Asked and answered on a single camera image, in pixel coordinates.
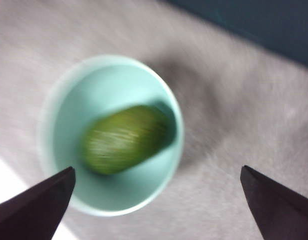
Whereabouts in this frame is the green avocado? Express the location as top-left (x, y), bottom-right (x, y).
top-left (81, 104), bottom-right (173, 176)

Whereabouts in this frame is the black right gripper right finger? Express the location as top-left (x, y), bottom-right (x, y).
top-left (240, 164), bottom-right (308, 240)

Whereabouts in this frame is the black rectangular tray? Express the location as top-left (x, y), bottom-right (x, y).
top-left (163, 0), bottom-right (308, 72)

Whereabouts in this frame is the teal ribbed bowl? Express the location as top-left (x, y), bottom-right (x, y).
top-left (37, 54), bottom-right (185, 217)

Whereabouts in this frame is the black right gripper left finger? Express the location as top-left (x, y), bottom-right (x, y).
top-left (0, 166), bottom-right (76, 240)

